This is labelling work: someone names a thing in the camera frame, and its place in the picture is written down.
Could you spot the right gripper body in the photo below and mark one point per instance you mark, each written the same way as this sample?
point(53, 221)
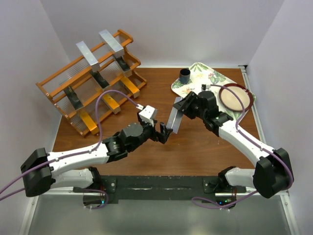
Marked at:
point(190, 106)

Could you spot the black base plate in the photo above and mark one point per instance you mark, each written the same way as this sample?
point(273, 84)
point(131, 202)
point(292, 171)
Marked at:
point(162, 187)

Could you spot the floral serving tray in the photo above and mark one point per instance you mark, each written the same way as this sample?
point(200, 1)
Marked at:
point(202, 74)

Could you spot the dark blue mug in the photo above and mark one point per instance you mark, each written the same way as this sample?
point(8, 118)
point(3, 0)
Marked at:
point(184, 76)

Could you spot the orange wooden shelf rack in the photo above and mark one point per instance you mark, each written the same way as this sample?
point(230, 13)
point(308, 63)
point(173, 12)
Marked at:
point(77, 74)

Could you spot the red rimmed beige plate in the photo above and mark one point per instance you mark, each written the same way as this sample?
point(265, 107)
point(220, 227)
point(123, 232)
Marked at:
point(231, 94)

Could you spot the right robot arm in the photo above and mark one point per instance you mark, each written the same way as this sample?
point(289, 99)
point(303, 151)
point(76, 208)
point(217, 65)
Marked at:
point(272, 170)

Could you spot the gold honeycomb toothpaste box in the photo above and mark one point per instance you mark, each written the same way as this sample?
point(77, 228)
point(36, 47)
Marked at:
point(111, 103)

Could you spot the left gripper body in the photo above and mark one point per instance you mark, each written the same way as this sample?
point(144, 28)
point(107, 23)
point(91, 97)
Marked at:
point(148, 131)

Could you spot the silver toothpaste box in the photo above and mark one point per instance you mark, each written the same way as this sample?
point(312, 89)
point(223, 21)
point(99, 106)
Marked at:
point(114, 46)
point(174, 120)
point(88, 55)

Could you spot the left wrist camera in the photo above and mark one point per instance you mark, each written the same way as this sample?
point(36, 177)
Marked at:
point(147, 114)

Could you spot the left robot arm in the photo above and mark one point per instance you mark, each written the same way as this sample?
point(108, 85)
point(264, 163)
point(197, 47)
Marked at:
point(43, 171)

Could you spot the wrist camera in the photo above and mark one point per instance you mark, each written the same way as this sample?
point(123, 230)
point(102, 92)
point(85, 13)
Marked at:
point(205, 87)
point(147, 114)

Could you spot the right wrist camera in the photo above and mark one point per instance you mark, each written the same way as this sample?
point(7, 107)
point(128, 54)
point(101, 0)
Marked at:
point(205, 87)

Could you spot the white orange R.O toothpaste box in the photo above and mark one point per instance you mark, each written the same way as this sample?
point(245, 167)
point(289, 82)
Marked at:
point(130, 86)

